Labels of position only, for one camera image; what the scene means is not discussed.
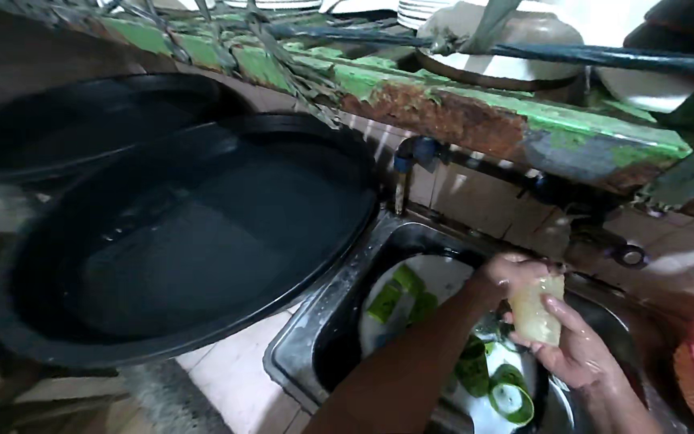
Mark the person's right hand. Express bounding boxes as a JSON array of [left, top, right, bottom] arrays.
[[504, 294, 625, 389]]

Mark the person's left hand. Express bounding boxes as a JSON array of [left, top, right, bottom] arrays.
[[483, 252, 566, 303]]

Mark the pale peeled vegetable piece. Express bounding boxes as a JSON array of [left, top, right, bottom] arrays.
[[511, 274, 565, 347]]

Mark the person's right forearm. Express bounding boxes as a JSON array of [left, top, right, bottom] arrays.
[[579, 371, 664, 434]]

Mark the black pipe with faucet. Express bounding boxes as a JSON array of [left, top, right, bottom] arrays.
[[446, 147, 649, 270]]

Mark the green vegetable piece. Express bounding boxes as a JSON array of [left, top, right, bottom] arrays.
[[455, 335, 490, 398], [367, 283, 404, 324], [407, 292, 439, 327], [392, 263, 426, 297]]

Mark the white round basin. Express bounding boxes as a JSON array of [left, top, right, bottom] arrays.
[[359, 253, 476, 358]]

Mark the water pipe with blue fittings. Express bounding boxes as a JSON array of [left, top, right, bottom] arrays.
[[393, 136, 447, 216]]

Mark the green rusty dish rack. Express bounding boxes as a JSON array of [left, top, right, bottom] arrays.
[[52, 0, 694, 227]]

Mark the white round bowl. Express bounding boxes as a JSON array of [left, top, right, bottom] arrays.
[[595, 65, 694, 114]]

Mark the large pale pot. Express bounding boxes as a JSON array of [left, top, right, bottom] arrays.
[[416, 0, 586, 92]]

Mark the stainless steel sink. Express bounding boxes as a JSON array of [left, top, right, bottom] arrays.
[[263, 210, 649, 434]]

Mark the stack of white plates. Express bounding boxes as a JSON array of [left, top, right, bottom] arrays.
[[396, 0, 459, 30]]

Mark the large black round basin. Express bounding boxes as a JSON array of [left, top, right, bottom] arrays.
[[0, 113, 380, 368], [0, 73, 254, 184]]

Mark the hollow green vegetable ring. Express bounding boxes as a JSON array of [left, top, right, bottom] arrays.
[[488, 363, 535, 425]]

